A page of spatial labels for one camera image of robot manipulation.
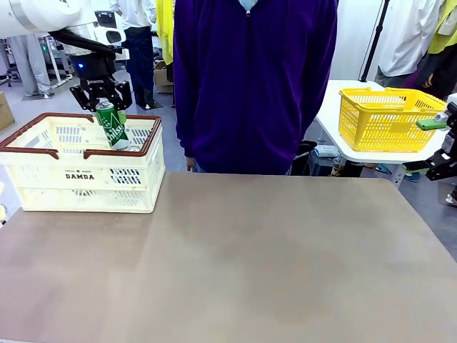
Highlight blue white wipes pack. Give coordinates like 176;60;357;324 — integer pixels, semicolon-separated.
313;145;340;159

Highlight yellow plastic shopping basket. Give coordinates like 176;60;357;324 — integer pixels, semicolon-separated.
338;87;448;153

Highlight person in purple sweater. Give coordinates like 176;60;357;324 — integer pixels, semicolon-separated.
173;0;338;177

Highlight person's right forearm purple sleeve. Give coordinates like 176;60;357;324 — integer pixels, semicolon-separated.
174;78;203;161

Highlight brown cardboard box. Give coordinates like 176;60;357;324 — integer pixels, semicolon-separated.
154;60;176;94
0;91;16;134

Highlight white side table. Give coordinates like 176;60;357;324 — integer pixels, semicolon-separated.
316;79;457;187

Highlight cream basket with brown rim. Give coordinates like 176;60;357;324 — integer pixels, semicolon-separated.
0;112;166;214

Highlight dark stool under table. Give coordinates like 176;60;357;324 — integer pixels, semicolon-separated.
292;140;346;176

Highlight person's left forearm purple sleeve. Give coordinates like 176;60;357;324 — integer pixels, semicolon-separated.
285;71;338;177

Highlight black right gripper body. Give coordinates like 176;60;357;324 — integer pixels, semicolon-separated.
442;123;457;153

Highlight black monitor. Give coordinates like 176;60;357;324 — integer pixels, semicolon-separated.
94;9;117;28

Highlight background person dark apron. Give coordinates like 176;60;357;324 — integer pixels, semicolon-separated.
116;0;162;110

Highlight green drink can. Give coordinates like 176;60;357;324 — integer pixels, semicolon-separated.
95;100;131;151

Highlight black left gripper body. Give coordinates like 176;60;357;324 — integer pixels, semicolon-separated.
72;52;123;95

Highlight background person yellow vest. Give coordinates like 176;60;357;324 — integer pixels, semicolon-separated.
155;0;176;66
416;0;457;101

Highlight background person pale trousers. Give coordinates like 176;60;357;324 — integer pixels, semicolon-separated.
9;34;51;97

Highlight background person white shirt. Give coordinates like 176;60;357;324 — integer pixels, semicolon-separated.
374;0;443;89

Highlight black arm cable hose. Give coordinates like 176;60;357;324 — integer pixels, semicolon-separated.
48;29;118;55

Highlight black tripod pole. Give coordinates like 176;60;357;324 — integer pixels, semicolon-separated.
359;0;392;83

